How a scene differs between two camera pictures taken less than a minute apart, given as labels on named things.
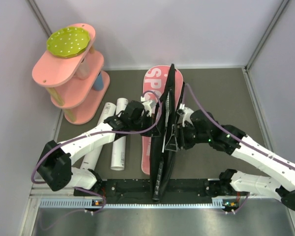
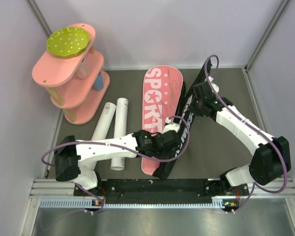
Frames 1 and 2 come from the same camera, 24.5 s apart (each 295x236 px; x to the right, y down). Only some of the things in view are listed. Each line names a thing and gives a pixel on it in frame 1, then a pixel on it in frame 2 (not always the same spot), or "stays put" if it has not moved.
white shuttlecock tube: x=118 y=155 stays put
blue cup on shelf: x=99 y=83 stays put
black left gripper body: x=144 y=123 -> x=163 y=154
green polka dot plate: x=68 y=42 stays put
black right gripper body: x=188 y=134 -> x=195 y=106
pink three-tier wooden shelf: x=74 y=83 stays put
